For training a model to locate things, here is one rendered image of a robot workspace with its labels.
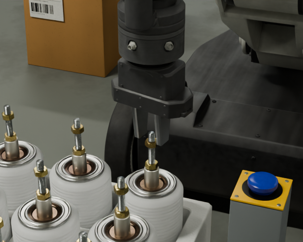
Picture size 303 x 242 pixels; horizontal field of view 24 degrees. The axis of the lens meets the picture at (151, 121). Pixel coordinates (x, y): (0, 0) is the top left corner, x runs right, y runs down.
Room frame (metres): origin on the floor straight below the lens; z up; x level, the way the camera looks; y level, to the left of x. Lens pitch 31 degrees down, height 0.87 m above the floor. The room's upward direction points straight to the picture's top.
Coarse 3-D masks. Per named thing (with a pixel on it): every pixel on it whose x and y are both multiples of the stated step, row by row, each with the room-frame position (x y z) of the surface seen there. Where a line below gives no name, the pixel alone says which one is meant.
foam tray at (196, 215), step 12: (48, 180) 0.97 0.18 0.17; (192, 204) 0.90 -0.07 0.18; (204, 204) 0.90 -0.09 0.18; (192, 216) 0.87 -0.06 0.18; (204, 216) 0.87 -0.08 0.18; (192, 228) 0.84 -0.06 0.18; (204, 228) 0.86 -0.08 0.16; (12, 240) 0.81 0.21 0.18; (180, 240) 0.81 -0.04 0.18; (192, 240) 0.81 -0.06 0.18; (204, 240) 0.86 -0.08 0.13
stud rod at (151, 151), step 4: (152, 132) 0.86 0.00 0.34; (148, 136) 0.85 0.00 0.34; (152, 136) 0.85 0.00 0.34; (148, 140) 0.85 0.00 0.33; (152, 140) 0.85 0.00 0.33; (148, 148) 0.85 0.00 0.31; (152, 148) 0.85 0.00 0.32; (148, 152) 0.85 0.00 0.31; (152, 152) 0.85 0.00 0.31; (148, 156) 0.86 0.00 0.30; (152, 156) 0.85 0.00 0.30; (148, 160) 0.85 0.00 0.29; (152, 160) 0.85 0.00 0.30
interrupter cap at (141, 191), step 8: (136, 176) 0.87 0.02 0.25; (160, 176) 0.87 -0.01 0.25; (168, 176) 0.87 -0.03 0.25; (128, 184) 0.85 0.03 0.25; (136, 184) 0.85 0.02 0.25; (160, 184) 0.85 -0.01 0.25; (168, 184) 0.85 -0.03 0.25; (176, 184) 0.85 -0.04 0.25; (136, 192) 0.83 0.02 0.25; (144, 192) 0.83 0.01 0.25; (152, 192) 0.83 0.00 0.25; (160, 192) 0.83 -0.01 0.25; (168, 192) 0.83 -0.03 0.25
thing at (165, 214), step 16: (128, 176) 0.88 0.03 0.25; (128, 192) 0.83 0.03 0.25; (176, 192) 0.84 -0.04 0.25; (128, 208) 0.82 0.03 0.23; (144, 208) 0.81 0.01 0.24; (160, 208) 0.81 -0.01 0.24; (176, 208) 0.83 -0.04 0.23; (160, 224) 0.81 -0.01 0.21; (176, 224) 0.83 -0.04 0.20; (160, 240) 0.81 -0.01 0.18; (176, 240) 0.83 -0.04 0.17
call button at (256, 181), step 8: (256, 176) 0.76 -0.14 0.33; (264, 176) 0.76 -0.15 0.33; (272, 176) 0.76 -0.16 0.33; (248, 184) 0.75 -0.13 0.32; (256, 184) 0.74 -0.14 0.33; (264, 184) 0.74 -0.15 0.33; (272, 184) 0.74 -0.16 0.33; (256, 192) 0.74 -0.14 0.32; (264, 192) 0.74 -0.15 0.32; (272, 192) 0.75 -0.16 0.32
